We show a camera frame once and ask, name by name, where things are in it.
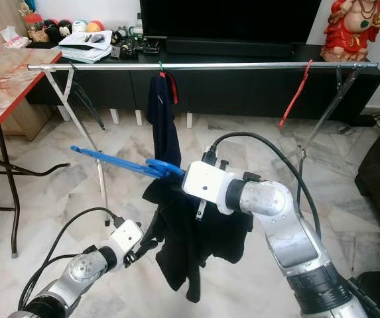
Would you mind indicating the black television cabinet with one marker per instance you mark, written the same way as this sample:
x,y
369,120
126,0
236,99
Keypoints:
x,y
236,89

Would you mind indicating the orange red ball plush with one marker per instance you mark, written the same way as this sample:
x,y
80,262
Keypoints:
x,y
94,26

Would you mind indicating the black flat television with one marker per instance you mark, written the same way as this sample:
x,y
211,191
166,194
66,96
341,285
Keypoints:
x,y
229,20

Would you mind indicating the red lid jar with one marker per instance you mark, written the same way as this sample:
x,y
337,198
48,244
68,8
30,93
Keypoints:
x,y
33,25

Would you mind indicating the small white bottle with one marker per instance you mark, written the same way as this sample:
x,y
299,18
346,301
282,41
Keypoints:
x,y
136,26

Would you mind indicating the navy shirt white print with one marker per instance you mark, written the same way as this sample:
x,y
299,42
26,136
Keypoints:
x,y
166,126

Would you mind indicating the metal clothes rack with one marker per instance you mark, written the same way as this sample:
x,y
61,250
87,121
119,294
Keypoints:
x,y
216,65

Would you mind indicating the black mouse plush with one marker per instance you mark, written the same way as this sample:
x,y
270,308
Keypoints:
x,y
56,28

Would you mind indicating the red plastic hanger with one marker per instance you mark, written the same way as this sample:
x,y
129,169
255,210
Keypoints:
x,y
296,96

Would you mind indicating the marble top folding table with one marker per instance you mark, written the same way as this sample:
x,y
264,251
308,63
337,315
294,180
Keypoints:
x,y
7,93

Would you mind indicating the stack of white papers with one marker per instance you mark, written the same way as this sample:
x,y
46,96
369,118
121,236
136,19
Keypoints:
x,y
87,46

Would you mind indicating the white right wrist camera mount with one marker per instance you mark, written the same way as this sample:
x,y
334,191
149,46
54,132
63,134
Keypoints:
x,y
209,185

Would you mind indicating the black hanger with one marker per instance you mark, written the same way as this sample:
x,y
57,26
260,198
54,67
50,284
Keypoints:
x,y
98,120

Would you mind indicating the white blue ball plush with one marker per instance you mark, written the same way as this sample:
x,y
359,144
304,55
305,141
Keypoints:
x,y
78,26

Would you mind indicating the pink tissue pack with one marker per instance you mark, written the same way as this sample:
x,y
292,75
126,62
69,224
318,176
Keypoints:
x,y
15,40

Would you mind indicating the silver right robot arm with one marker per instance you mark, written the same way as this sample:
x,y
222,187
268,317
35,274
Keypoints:
x,y
302,232

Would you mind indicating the small black box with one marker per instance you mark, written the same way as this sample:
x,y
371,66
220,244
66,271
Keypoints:
x,y
151,46

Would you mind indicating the black yellow gadget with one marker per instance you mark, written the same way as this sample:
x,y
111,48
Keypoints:
x,y
128,48

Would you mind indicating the green hanger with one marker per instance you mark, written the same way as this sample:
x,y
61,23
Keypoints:
x,y
161,65

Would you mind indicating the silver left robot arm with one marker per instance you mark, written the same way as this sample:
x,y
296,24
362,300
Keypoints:
x,y
77,278

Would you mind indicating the dark shirt with red stripes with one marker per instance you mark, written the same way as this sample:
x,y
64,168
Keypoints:
x,y
203,238

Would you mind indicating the blue gold trophy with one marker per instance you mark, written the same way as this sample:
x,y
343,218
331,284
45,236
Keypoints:
x,y
25,6

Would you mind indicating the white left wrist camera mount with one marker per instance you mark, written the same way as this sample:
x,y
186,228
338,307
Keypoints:
x,y
126,238

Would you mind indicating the blue plastic hanger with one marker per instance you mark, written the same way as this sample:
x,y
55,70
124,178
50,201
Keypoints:
x,y
117,159

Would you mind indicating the red laughing buddha statue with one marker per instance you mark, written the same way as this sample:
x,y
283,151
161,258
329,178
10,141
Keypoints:
x,y
352,30

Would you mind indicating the black soundbar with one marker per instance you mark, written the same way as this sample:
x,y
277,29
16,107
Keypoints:
x,y
229,46

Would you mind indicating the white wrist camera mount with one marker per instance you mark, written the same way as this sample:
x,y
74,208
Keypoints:
x,y
126,238
209,185

